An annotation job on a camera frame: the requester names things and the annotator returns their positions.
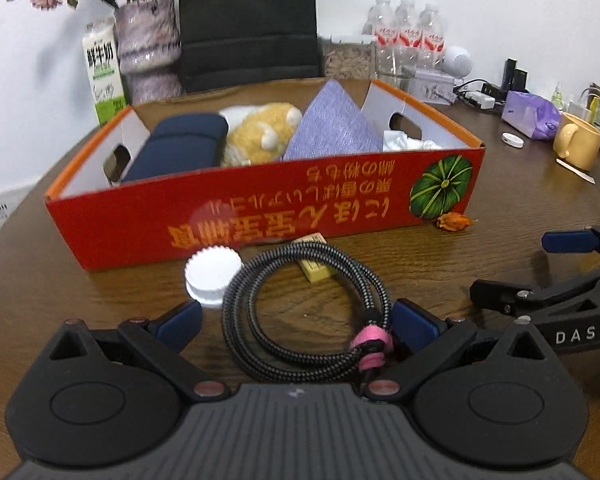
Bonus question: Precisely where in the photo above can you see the purple fabric drawstring pouch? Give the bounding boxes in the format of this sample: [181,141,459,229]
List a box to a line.
[283,80,384,162]

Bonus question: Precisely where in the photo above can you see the white ribbed bottle cap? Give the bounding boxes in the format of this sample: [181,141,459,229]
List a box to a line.
[184,246,242,309]

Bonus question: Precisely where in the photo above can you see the clear water bottle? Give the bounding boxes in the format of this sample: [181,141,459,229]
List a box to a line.
[362,0,400,76]
[394,0,422,76]
[418,3,445,70]

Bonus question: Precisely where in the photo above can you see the left clear water bottle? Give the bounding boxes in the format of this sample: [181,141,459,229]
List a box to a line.
[362,0,400,76]

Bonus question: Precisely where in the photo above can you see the navy blue zip case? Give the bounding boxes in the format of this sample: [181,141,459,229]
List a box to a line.
[122,113,228,183]

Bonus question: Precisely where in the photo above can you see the right clear water bottle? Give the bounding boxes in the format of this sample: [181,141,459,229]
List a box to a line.
[418,3,445,70]

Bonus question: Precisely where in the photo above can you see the black upright device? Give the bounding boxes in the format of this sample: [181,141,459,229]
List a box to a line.
[501,58,528,92]

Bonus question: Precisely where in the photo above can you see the white tissue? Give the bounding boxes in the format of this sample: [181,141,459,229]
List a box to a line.
[382,130,442,153]

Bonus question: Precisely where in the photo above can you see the empty clear glass jar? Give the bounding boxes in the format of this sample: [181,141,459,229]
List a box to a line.
[375,47,417,91]

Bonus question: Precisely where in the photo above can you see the yellow ceramic mug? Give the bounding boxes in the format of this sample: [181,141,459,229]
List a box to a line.
[553,113,600,171]

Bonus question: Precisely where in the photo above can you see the black paper shopping bag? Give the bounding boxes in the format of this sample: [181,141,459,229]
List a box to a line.
[178,0,322,93]

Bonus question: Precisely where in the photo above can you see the purple tissue pack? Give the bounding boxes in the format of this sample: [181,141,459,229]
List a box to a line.
[501,90,562,141]

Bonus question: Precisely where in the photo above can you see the yellow rectangular eraser block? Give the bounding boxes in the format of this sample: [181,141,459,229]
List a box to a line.
[294,233,336,284]

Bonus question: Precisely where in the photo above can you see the white board against wall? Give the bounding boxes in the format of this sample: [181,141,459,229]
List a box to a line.
[0,183,34,229]

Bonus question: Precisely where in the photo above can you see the small white round disc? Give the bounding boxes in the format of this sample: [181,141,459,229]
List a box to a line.
[501,132,524,150]

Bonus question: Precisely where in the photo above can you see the middle clear water bottle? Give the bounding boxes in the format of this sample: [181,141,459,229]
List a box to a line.
[394,0,422,76]

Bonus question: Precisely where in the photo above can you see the red orange cardboard box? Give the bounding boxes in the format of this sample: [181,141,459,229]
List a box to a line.
[45,78,486,271]

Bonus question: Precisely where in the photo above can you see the green white milk carton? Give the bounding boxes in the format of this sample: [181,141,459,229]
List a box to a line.
[82,16,126,125]

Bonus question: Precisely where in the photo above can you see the black braided cable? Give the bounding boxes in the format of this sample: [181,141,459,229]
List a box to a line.
[220,239,394,385]

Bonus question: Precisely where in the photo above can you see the white charger plug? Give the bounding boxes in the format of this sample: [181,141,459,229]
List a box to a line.
[464,90,496,110]

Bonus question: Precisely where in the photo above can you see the purple marbled ceramic vase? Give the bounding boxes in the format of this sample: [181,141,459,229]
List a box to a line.
[114,0,183,106]

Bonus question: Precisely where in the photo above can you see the yellow white plush toy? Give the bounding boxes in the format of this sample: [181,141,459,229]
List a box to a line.
[219,102,302,167]

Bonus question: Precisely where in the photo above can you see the clear container with seeds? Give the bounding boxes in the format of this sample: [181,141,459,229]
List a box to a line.
[320,35,375,80]

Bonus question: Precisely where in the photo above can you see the white paper stick packet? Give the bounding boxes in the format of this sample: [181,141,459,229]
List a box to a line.
[555,158,596,185]

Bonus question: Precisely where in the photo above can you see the dried orange flower bud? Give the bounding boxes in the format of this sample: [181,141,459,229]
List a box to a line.
[434,211,474,232]

